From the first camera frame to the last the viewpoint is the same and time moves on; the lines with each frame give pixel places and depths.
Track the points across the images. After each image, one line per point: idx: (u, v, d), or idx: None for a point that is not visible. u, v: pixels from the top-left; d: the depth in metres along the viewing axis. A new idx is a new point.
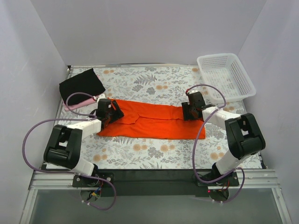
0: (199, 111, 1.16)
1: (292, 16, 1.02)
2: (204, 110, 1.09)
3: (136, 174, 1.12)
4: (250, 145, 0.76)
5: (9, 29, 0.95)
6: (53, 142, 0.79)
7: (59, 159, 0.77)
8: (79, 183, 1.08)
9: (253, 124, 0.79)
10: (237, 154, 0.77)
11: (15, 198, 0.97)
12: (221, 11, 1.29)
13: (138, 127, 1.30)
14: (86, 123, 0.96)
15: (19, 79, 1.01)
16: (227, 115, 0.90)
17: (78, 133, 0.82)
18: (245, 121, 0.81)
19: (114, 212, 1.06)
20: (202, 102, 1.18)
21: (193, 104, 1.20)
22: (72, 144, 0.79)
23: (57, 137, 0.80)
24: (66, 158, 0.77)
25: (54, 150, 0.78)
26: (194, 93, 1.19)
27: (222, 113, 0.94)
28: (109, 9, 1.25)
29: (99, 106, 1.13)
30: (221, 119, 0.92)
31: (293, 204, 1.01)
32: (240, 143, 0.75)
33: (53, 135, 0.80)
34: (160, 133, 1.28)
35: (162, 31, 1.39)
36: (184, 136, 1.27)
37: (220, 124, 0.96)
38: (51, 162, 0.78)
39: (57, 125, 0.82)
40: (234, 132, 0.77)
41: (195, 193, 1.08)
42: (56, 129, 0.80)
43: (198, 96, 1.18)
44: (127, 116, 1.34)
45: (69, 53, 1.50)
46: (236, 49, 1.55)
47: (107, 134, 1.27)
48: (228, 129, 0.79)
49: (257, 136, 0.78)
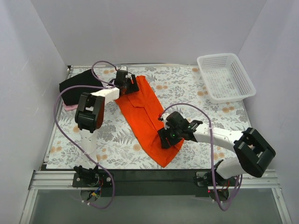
0: (187, 131, 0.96)
1: (292, 15, 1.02)
2: (197, 132, 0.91)
3: (137, 174, 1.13)
4: (264, 161, 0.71)
5: (9, 29, 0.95)
6: (81, 107, 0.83)
7: (87, 121, 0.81)
8: (79, 183, 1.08)
9: (260, 139, 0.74)
10: (258, 174, 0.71)
11: (15, 197, 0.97)
12: (221, 11, 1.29)
13: (132, 112, 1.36)
14: (107, 92, 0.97)
15: (19, 79, 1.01)
16: (229, 136, 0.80)
17: (102, 99, 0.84)
18: (248, 136, 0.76)
19: (114, 212, 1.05)
20: (185, 122, 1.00)
21: (176, 128, 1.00)
22: (97, 108, 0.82)
23: (84, 102, 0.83)
24: (93, 120, 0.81)
25: (83, 114, 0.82)
26: (172, 114, 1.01)
27: (221, 133, 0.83)
28: (109, 9, 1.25)
29: (118, 76, 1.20)
30: (223, 141, 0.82)
31: (292, 204, 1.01)
32: (257, 165, 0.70)
33: (81, 100, 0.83)
34: (141, 129, 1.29)
35: (162, 31, 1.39)
36: (159, 155, 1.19)
37: (222, 145, 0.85)
38: (81, 124, 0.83)
39: (83, 93, 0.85)
40: (248, 155, 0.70)
41: (195, 193, 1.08)
42: (82, 96, 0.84)
43: (177, 116, 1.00)
44: (136, 98, 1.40)
45: (69, 53, 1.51)
46: (236, 49, 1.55)
47: (119, 102, 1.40)
48: (238, 154, 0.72)
49: (266, 148, 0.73)
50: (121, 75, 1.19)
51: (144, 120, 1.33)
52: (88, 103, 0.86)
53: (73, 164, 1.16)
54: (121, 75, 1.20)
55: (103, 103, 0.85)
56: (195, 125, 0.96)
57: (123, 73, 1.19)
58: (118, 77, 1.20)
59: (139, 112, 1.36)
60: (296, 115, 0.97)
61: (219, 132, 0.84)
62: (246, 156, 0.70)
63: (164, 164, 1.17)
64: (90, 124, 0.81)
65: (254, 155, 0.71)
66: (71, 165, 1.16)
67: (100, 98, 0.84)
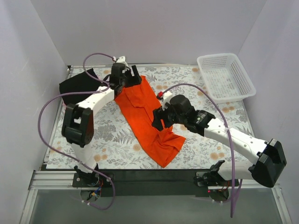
0: (195, 124, 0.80)
1: (292, 16, 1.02)
2: (209, 129, 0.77)
3: (137, 174, 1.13)
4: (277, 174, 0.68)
5: (9, 29, 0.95)
6: (67, 122, 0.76)
7: (74, 136, 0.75)
8: (79, 183, 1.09)
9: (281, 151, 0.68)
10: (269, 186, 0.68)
11: (15, 197, 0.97)
12: (221, 11, 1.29)
13: (132, 112, 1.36)
14: (98, 98, 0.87)
15: (19, 79, 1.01)
16: (251, 144, 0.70)
17: (89, 113, 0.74)
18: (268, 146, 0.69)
19: (114, 212, 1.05)
20: (193, 111, 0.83)
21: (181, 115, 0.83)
22: (85, 121, 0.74)
23: (70, 116, 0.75)
24: (81, 135, 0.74)
25: (70, 129, 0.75)
26: (181, 101, 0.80)
27: (240, 139, 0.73)
28: (109, 9, 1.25)
29: (113, 71, 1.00)
30: (242, 148, 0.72)
31: (292, 204, 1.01)
32: (273, 179, 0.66)
33: (67, 112, 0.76)
34: (141, 129, 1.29)
35: (162, 31, 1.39)
36: (159, 155, 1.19)
37: (238, 150, 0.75)
38: (68, 138, 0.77)
39: (69, 104, 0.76)
40: (270, 169, 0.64)
41: (195, 193, 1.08)
42: (68, 109, 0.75)
43: (186, 104, 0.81)
44: (135, 98, 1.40)
45: (69, 53, 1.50)
46: (236, 50, 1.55)
47: (119, 101, 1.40)
48: (259, 166, 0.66)
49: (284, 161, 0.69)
50: (117, 71, 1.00)
51: (144, 120, 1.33)
52: (75, 115, 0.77)
53: (73, 164, 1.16)
54: (118, 70, 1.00)
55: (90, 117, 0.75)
56: (204, 117, 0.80)
57: (119, 67, 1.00)
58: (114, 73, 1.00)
59: (139, 112, 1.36)
60: (296, 115, 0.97)
61: (238, 136, 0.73)
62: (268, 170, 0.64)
63: (163, 164, 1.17)
64: (79, 139, 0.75)
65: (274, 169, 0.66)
66: (71, 165, 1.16)
67: (88, 112, 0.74)
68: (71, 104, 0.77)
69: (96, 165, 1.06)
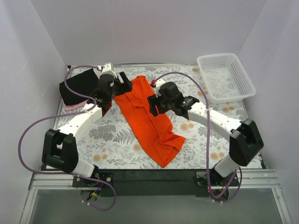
0: (181, 107, 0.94)
1: (292, 15, 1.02)
2: (192, 111, 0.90)
3: (137, 174, 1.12)
4: (252, 152, 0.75)
5: (9, 29, 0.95)
6: (47, 150, 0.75)
7: (57, 164, 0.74)
8: (80, 183, 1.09)
9: (255, 131, 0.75)
10: (245, 163, 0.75)
11: (15, 197, 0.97)
12: (221, 11, 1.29)
13: (132, 112, 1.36)
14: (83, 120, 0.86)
15: (19, 79, 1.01)
16: (226, 123, 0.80)
17: (71, 140, 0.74)
18: (244, 126, 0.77)
19: (114, 213, 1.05)
20: (181, 96, 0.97)
21: (169, 99, 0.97)
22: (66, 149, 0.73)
23: (52, 144, 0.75)
24: (63, 163, 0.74)
25: (52, 157, 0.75)
26: (169, 86, 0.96)
27: (218, 119, 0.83)
28: (109, 9, 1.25)
29: (101, 86, 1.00)
30: (219, 127, 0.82)
31: (292, 204, 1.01)
32: (246, 155, 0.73)
33: (47, 140, 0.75)
34: (142, 129, 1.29)
35: (162, 31, 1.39)
36: (159, 155, 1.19)
37: (217, 131, 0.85)
38: (51, 166, 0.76)
39: (49, 130, 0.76)
40: (241, 145, 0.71)
41: (195, 193, 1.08)
42: (49, 136, 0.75)
43: (174, 89, 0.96)
44: (135, 98, 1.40)
45: (69, 53, 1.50)
46: (236, 49, 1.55)
47: (119, 102, 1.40)
48: (232, 143, 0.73)
49: (258, 141, 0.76)
50: (104, 85, 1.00)
51: (144, 120, 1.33)
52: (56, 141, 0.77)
53: None
54: (105, 85, 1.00)
55: (72, 144, 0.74)
56: (190, 101, 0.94)
57: (107, 81, 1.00)
58: (101, 87, 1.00)
59: (139, 112, 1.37)
60: (296, 115, 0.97)
61: (216, 117, 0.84)
62: (239, 146, 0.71)
63: (163, 164, 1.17)
64: (61, 167, 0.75)
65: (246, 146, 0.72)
66: None
67: (70, 139, 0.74)
68: (52, 130, 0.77)
69: (93, 169, 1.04)
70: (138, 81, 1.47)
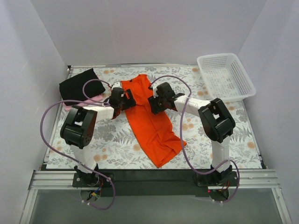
0: (171, 101, 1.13)
1: (292, 16, 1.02)
2: (176, 101, 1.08)
3: (136, 174, 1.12)
4: (223, 127, 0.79)
5: (9, 30, 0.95)
6: (69, 121, 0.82)
7: (74, 136, 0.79)
8: (79, 183, 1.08)
9: (223, 108, 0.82)
10: (215, 137, 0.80)
11: (16, 197, 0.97)
12: (220, 11, 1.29)
13: (134, 113, 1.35)
14: (101, 108, 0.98)
15: (19, 79, 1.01)
16: (200, 103, 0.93)
17: (93, 114, 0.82)
18: (215, 106, 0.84)
19: (113, 212, 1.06)
20: (172, 93, 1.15)
21: (163, 95, 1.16)
22: (86, 123, 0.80)
23: (74, 116, 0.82)
24: (80, 136, 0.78)
25: (69, 128, 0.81)
26: (162, 84, 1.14)
27: (193, 101, 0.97)
28: (109, 9, 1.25)
29: (113, 95, 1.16)
30: (193, 108, 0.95)
31: (292, 204, 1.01)
32: (215, 128, 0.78)
33: (71, 113, 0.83)
34: (139, 127, 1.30)
35: (162, 31, 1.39)
36: (158, 156, 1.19)
37: (195, 113, 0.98)
38: (67, 139, 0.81)
39: (74, 105, 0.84)
40: (208, 118, 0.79)
41: (195, 193, 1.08)
42: (73, 110, 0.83)
43: (166, 87, 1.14)
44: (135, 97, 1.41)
45: (69, 53, 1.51)
46: (236, 49, 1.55)
47: None
48: (202, 117, 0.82)
49: (227, 117, 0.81)
50: (116, 95, 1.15)
51: (144, 118, 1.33)
52: (76, 117, 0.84)
53: (73, 164, 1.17)
54: (117, 94, 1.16)
55: (93, 118, 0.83)
56: (178, 95, 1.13)
57: (119, 91, 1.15)
58: (114, 95, 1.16)
59: (138, 110, 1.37)
60: (296, 115, 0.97)
61: (193, 101, 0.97)
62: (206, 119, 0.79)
63: (159, 164, 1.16)
64: (77, 140, 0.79)
65: (214, 119, 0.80)
66: (71, 165, 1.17)
67: (91, 113, 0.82)
68: (76, 107, 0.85)
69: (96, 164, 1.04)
70: (138, 80, 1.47)
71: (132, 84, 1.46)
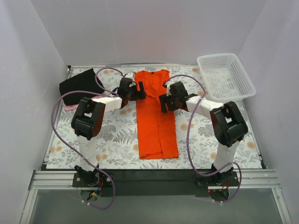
0: (183, 101, 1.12)
1: (293, 16, 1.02)
2: (188, 101, 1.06)
3: (136, 174, 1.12)
4: (234, 131, 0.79)
5: (9, 30, 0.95)
6: (79, 112, 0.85)
7: (83, 127, 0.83)
8: (79, 183, 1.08)
9: (236, 112, 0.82)
10: (225, 140, 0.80)
11: (16, 197, 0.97)
12: (220, 11, 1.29)
13: (140, 111, 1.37)
14: (110, 99, 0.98)
15: (18, 79, 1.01)
16: (212, 105, 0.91)
17: (102, 106, 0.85)
18: (228, 109, 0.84)
19: (114, 213, 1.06)
20: (185, 92, 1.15)
21: (175, 94, 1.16)
22: (95, 115, 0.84)
23: (84, 108, 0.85)
24: (89, 127, 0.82)
25: (80, 120, 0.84)
26: (175, 83, 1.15)
27: (206, 103, 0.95)
28: (109, 9, 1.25)
29: (121, 84, 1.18)
30: (206, 109, 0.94)
31: (292, 204, 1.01)
32: (225, 131, 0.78)
33: (80, 105, 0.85)
34: (141, 120, 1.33)
35: (162, 31, 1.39)
36: (149, 152, 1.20)
37: (206, 115, 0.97)
38: (78, 130, 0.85)
39: (84, 98, 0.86)
40: (220, 120, 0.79)
41: (195, 193, 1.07)
42: (82, 101, 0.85)
43: (180, 86, 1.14)
44: (152, 88, 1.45)
45: (69, 53, 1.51)
46: (236, 50, 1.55)
47: None
48: (213, 119, 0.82)
49: (240, 122, 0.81)
50: (124, 85, 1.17)
51: (148, 116, 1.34)
52: (86, 109, 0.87)
53: (73, 164, 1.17)
54: (125, 84, 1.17)
55: (102, 110, 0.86)
56: (190, 95, 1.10)
57: (127, 81, 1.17)
58: (122, 85, 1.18)
59: (149, 102, 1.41)
60: (296, 115, 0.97)
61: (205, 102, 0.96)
62: (217, 121, 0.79)
63: (141, 157, 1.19)
64: (87, 130, 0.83)
65: (225, 122, 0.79)
66: (71, 165, 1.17)
67: (100, 105, 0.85)
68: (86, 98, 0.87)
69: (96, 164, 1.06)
70: (160, 73, 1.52)
71: (153, 76, 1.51)
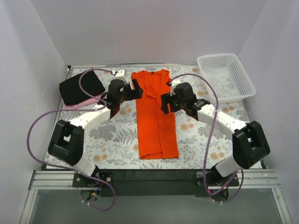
0: (192, 108, 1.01)
1: (292, 15, 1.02)
2: (201, 111, 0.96)
3: (136, 174, 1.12)
4: (256, 156, 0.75)
5: (9, 30, 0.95)
6: (55, 138, 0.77)
7: (61, 155, 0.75)
8: (79, 183, 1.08)
9: (260, 134, 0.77)
10: (245, 164, 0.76)
11: (16, 197, 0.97)
12: (220, 11, 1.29)
13: (140, 111, 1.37)
14: (91, 117, 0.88)
15: (18, 79, 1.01)
16: (231, 123, 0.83)
17: (80, 130, 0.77)
18: (250, 129, 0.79)
19: (114, 213, 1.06)
20: (194, 97, 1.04)
21: (183, 100, 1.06)
22: (73, 141, 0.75)
23: (60, 133, 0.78)
24: (68, 154, 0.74)
25: (57, 146, 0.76)
26: (183, 87, 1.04)
27: (224, 119, 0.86)
28: (109, 9, 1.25)
29: (110, 89, 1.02)
30: (224, 127, 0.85)
31: (292, 204, 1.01)
32: (248, 156, 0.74)
33: (56, 129, 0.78)
34: (141, 119, 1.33)
35: (162, 31, 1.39)
36: (149, 152, 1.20)
37: (224, 131, 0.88)
38: (55, 157, 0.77)
39: (60, 121, 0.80)
40: (244, 146, 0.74)
41: (195, 193, 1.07)
42: (58, 126, 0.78)
43: (188, 90, 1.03)
44: (152, 88, 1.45)
45: (69, 53, 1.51)
46: (236, 50, 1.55)
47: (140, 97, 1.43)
48: (235, 143, 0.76)
49: (263, 145, 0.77)
50: (114, 90, 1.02)
51: (148, 116, 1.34)
52: (63, 133, 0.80)
53: None
54: (115, 89, 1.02)
55: (81, 135, 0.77)
56: (201, 103, 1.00)
57: (117, 86, 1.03)
58: (110, 90, 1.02)
59: (149, 102, 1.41)
60: (296, 115, 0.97)
61: (223, 118, 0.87)
62: (241, 146, 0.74)
63: (141, 157, 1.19)
64: (65, 158, 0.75)
65: (249, 146, 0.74)
66: None
67: (79, 130, 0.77)
68: (62, 122, 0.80)
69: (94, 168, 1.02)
70: (160, 73, 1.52)
71: (153, 76, 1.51)
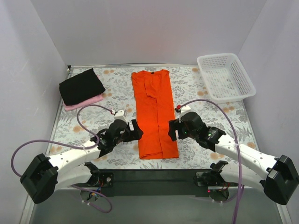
0: (207, 141, 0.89)
1: (292, 15, 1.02)
2: (219, 145, 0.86)
3: (137, 174, 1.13)
4: (291, 192, 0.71)
5: (10, 30, 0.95)
6: (30, 171, 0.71)
7: (29, 190, 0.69)
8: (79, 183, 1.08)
9: (291, 167, 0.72)
10: (281, 201, 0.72)
11: (16, 198, 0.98)
12: (220, 11, 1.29)
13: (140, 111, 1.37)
14: (74, 157, 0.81)
15: (19, 79, 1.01)
16: (260, 160, 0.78)
17: (54, 172, 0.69)
18: (279, 163, 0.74)
19: (114, 213, 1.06)
20: (205, 127, 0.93)
21: (194, 131, 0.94)
22: (43, 182, 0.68)
23: (36, 167, 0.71)
24: (34, 192, 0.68)
25: (28, 179, 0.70)
26: (192, 118, 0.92)
27: (250, 155, 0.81)
28: (109, 9, 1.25)
29: (110, 128, 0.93)
30: (251, 164, 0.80)
31: (292, 204, 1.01)
32: (285, 195, 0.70)
33: (33, 163, 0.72)
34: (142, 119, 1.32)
35: (162, 31, 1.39)
36: (149, 152, 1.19)
37: (249, 166, 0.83)
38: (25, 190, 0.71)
39: (40, 154, 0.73)
40: (280, 185, 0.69)
41: (195, 193, 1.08)
42: (37, 159, 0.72)
43: (198, 121, 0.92)
44: (152, 88, 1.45)
45: (69, 53, 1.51)
46: (236, 49, 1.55)
47: (141, 97, 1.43)
48: (269, 183, 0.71)
49: (295, 178, 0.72)
50: (113, 130, 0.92)
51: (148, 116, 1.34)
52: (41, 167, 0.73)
53: None
54: (115, 130, 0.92)
55: (53, 178, 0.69)
56: (215, 133, 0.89)
57: (117, 128, 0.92)
58: (110, 129, 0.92)
59: (149, 102, 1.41)
60: (296, 115, 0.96)
61: (248, 153, 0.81)
62: (277, 187, 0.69)
63: (141, 156, 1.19)
64: (32, 195, 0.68)
65: (284, 185, 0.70)
66: None
67: (54, 172, 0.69)
68: (43, 155, 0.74)
69: (90, 177, 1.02)
70: (160, 73, 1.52)
71: (153, 76, 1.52)
